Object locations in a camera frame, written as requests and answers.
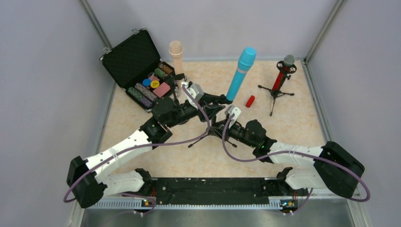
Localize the black round-base mic stand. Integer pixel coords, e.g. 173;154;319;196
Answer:
165;73;187;107

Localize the black tall tripod mic stand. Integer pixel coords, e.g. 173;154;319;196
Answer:
188;93;232;148

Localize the black shock-mount tripod stand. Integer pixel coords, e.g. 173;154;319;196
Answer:
258;60;297;116

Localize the beige microphone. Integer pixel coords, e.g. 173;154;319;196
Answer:
169;40;184;88

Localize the light blue microphone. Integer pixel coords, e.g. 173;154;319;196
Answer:
226;47;257;102

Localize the red glitter microphone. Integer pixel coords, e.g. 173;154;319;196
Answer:
272;54;297;91

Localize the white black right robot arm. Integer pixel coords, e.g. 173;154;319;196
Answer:
222;118;371;202

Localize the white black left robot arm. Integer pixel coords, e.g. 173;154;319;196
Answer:
63;96;212;208

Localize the red toy brick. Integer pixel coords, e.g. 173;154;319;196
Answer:
245;95;255;108

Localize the black poker chip case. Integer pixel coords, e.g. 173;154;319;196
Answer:
100;28;175;112

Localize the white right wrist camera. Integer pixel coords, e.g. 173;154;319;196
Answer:
225;105;242;128

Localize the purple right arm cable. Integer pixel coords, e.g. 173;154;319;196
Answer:
221;113;372;217

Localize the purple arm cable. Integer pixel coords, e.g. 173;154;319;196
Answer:
221;113;372;217
63;86;212;217

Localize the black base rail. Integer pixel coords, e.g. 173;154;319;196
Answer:
123;177;308;213

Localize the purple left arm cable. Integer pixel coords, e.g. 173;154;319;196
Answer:
63;86;212;217

